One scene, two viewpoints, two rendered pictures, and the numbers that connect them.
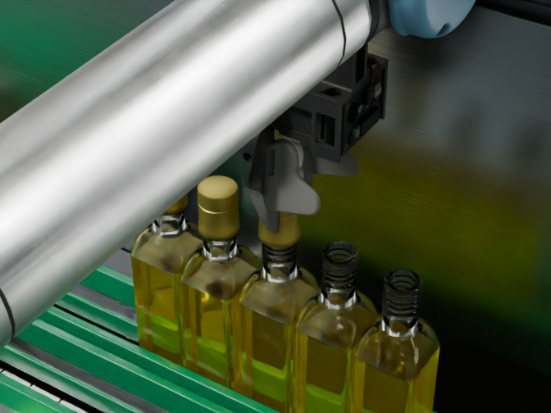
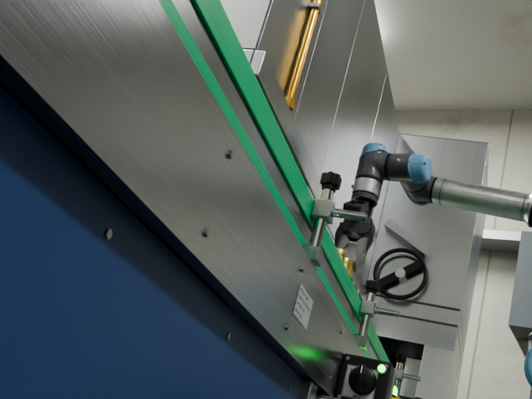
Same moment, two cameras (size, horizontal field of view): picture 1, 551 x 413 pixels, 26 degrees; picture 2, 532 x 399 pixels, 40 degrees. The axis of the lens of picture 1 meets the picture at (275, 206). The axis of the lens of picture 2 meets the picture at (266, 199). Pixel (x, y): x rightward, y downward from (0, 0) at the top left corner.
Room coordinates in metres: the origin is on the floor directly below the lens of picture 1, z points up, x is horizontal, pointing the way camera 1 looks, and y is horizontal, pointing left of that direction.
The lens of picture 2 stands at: (1.35, 1.70, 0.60)
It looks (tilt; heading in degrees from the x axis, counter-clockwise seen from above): 21 degrees up; 259
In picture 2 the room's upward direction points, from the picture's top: 16 degrees clockwise
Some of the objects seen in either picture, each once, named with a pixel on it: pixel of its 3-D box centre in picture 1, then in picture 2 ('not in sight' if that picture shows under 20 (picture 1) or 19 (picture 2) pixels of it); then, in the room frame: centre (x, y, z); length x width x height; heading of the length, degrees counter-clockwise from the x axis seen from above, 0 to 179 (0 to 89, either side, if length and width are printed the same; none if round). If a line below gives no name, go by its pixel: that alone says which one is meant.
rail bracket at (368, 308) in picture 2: not in sight; (378, 317); (0.83, 0.43, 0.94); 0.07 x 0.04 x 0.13; 148
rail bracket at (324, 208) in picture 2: not in sight; (338, 222); (1.08, 0.82, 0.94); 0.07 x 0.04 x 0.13; 148
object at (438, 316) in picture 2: not in sight; (429, 263); (-0.01, -1.15, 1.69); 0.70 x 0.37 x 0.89; 58
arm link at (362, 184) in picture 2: not in sight; (365, 191); (0.76, -0.02, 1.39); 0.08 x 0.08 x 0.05
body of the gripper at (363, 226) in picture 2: (313, 61); (360, 219); (0.75, -0.03, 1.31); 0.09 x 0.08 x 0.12; 58
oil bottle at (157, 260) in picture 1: (175, 313); not in sight; (0.83, 0.09, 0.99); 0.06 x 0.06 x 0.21; 58
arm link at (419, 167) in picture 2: not in sight; (409, 170); (0.66, 0.03, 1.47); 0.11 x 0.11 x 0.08; 50
